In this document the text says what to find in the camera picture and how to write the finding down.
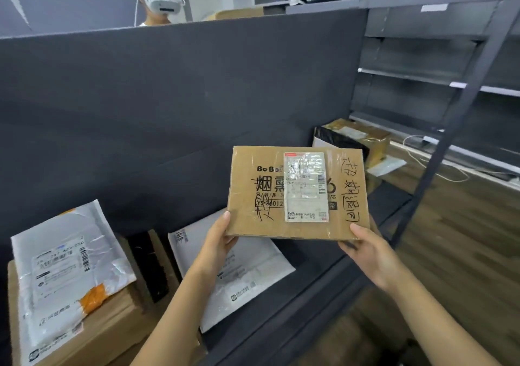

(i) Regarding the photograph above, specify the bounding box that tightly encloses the cardboard parcel with label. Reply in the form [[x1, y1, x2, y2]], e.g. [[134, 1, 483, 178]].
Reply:
[[226, 146, 371, 241]]

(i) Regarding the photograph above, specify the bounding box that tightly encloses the taped brown and black parcel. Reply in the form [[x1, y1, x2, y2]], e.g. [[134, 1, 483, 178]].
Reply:
[[312, 118, 391, 169]]

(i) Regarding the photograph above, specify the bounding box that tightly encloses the white paper sheet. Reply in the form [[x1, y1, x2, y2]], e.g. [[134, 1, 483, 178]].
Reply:
[[367, 155, 407, 177]]

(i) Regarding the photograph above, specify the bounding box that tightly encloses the dark grey partition panel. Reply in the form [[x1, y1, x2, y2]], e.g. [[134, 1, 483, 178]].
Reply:
[[0, 8, 369, 257]]

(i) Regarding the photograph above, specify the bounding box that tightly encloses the white plastic mailer bag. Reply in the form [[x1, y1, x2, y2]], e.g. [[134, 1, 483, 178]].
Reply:
[[168, 208, 296, 333]]

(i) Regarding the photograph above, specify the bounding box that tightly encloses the white cable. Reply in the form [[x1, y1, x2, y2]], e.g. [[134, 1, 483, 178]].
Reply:
[[402, 135, 520, 183]]

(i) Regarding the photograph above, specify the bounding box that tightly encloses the dark metal shelving rack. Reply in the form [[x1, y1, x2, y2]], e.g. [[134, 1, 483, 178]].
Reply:
[[203, 0, 520, 366]]

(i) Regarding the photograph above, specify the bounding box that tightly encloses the person's right hand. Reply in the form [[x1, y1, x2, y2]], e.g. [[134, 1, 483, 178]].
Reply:
[[338, 223, 403, 292]]

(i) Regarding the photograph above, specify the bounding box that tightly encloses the large brown cardboard box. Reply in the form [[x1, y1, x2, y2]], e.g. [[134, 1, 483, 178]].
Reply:
[[7, 236, 163, 366]]

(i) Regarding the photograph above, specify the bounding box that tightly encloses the white and orange mailer bag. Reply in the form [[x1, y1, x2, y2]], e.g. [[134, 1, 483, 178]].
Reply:
[[11, 199, 137, 366]]

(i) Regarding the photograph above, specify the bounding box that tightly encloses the person's left hand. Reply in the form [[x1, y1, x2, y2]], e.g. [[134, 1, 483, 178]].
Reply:
[[191, 210, 239, 280]]

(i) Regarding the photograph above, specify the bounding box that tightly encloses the person's left forearm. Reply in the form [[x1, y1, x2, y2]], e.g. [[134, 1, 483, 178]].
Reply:
[[130, 266, 214, 366]]

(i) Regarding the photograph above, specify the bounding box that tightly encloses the brown cardboard box behind partition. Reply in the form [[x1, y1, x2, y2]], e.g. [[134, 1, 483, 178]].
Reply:
[[207, 7, 265, 21]]

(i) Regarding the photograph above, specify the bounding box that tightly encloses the person's right forearm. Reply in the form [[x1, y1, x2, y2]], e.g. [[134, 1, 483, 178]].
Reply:
[[384, 270, 504, 366]]

